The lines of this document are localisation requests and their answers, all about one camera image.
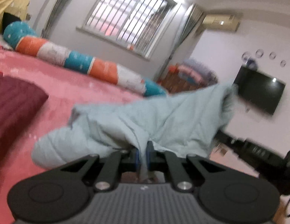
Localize light blue puffer jacket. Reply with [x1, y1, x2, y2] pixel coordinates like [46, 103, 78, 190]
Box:
[32, 83, 237, 169]

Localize wooden dresser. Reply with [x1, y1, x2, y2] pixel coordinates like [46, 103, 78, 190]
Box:
[157, 71, 206, 94]

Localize pink bed sheet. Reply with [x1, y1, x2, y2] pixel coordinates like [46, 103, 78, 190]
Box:
[0, 39, 160, 224]

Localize folded blankets stack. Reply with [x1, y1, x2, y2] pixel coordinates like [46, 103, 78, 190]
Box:
[168, 59, 218, 86]

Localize black low tv stand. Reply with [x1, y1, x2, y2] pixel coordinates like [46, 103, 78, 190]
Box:
[215, 131, 290, 183]

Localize maroon folded garment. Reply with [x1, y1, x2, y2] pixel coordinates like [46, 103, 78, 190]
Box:
[0, 74, 49, 162]

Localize barred window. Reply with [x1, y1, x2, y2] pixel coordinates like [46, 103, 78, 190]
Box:
[78, 0, 177, 59]

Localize grey curtain right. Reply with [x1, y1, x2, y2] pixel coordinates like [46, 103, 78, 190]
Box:
[154, 3, 205, 81]

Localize grey curtain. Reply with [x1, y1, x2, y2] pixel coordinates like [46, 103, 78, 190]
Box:
[154, 3, 205, 81]
[41, 0, 70, 38]

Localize long striped bolster pillow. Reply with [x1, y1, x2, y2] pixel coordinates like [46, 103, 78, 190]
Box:
[3, 21, 166, 97]

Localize grey curtain left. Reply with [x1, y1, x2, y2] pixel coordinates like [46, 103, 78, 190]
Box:
[41, 0, 70, 38]

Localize black wall television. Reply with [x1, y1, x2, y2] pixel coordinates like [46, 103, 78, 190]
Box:
[234, 66, 286, 115]

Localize circular wall decals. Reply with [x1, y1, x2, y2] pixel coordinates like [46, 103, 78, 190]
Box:
[241, 49, 286, 70]

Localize wall air conditioner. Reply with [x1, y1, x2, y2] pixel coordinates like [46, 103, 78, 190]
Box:
[202, 14, 240, 32]

